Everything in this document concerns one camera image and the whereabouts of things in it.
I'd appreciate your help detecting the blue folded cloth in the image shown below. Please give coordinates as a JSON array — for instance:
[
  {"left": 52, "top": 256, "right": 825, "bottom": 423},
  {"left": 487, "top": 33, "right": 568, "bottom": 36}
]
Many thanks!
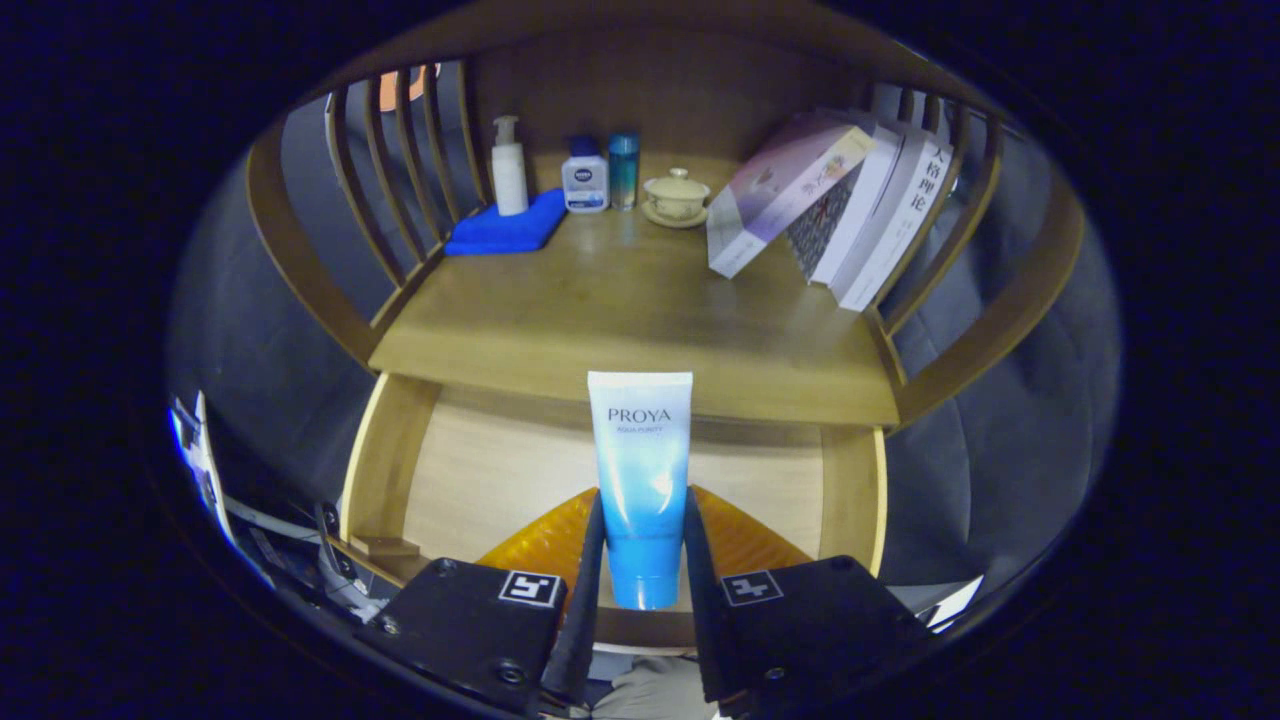
[{"left": 444, "top": 188, "right": 568, "bottom": 257}]

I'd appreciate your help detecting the plain white book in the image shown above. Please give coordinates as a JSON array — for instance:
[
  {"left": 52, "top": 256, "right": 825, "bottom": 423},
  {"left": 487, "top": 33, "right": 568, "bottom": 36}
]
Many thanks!
[{"left": 810, "top": 125, "right": 906, "bottom": 288}]

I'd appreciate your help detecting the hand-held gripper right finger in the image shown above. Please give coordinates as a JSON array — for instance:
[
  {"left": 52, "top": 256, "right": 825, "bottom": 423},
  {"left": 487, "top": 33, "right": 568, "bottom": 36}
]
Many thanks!
[{"left": 683, "top": 485, "right": 936, "bottom": 719}]

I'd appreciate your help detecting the wooden countertop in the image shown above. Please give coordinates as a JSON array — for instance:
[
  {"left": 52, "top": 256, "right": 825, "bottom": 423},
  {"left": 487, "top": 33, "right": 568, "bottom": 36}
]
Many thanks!
[{"left": 368, "top": 150, "right": 901, "bottom": 428}]

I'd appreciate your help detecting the blue and white cosmetic tube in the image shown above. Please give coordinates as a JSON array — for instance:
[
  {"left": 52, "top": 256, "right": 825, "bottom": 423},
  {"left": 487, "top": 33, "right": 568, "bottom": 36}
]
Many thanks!
[{"left": 587, "top": 371, "right": 694, "bottom": 611}]

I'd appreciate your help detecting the white bottle with blue cap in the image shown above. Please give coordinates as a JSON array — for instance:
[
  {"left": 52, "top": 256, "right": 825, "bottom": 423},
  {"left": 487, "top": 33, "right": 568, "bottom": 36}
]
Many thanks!
[{"left": 561, "top": 135, "right": 610, "bottom": 214}]

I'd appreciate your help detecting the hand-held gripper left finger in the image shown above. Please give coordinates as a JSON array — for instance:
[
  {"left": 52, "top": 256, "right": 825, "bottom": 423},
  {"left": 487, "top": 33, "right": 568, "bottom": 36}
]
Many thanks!
[{"left": 355, "top": 487, "right": 608, "bottom": 716}]

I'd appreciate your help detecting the wooden drawer with black knob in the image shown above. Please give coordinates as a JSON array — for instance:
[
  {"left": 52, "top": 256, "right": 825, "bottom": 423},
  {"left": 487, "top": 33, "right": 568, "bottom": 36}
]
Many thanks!
[{"left": 340, "top": 372, "right": 889, "bottom": 651}]

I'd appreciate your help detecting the black backdrop cloth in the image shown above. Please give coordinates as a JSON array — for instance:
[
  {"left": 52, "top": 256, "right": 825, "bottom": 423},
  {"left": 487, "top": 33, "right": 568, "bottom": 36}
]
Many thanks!
[{"left": 165, "top": 60, "right": 1121, "bottom": 601}]

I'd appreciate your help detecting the purple and white book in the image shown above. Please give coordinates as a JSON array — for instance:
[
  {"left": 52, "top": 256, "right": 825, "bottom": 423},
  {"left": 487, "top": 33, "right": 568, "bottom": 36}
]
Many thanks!
[{"left": 706, "top": 112, "right": 878, "bottom": 280}]

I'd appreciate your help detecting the white book with black print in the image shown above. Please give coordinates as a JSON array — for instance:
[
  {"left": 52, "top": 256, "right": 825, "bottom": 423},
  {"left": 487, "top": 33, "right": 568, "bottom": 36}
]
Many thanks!
[{"left": 838, "top": 132, "right": 956, "bottom": 313}]

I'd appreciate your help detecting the teal bottle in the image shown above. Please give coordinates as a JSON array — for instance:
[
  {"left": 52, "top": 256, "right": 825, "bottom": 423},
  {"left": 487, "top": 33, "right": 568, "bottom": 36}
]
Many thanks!
[{"left": 608, "top": 132, "right": 641, "bottom": 211}]

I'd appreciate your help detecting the wooden cabinet with hutch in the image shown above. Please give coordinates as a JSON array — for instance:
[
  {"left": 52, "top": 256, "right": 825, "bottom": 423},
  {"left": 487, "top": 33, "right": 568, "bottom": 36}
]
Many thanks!
[{"left": 245, "top": 0, "right": 1086, "bottom": 651}]

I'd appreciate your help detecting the dark patterned book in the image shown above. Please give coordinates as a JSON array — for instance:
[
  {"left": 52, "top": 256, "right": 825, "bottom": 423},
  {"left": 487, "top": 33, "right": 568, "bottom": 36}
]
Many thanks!
[{"left": 785, "top": 165, "right": 866, "bottom": 281}]

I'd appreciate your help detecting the white pump bottle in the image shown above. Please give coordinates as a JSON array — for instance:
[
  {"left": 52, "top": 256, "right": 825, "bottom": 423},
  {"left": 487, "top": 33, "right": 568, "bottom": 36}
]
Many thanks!
[{"left": 490, "top": 115, "right": 530, "bottom": 217}]

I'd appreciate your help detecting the beige lidded teacup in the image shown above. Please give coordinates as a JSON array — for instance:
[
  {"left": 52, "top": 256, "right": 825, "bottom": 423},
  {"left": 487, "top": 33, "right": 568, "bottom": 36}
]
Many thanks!
[{"left": 642, "top": 167, "right": 712, "bottom": 229}]

